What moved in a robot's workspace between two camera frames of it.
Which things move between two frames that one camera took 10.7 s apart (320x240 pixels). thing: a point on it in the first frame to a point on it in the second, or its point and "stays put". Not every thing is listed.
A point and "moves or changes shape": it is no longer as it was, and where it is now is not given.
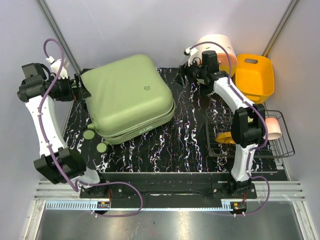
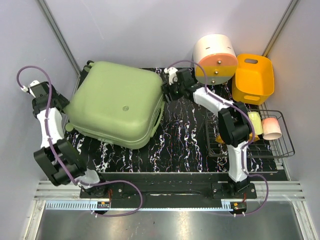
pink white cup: [273, 129] stays put
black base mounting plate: [159, 186] stays put
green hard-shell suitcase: [127, 98] moves or changes shape
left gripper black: [80, 91] to [64, 101]
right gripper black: [183, 71] to [167, 88]
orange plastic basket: [254, 76] stays put
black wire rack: [219, 120] stays put
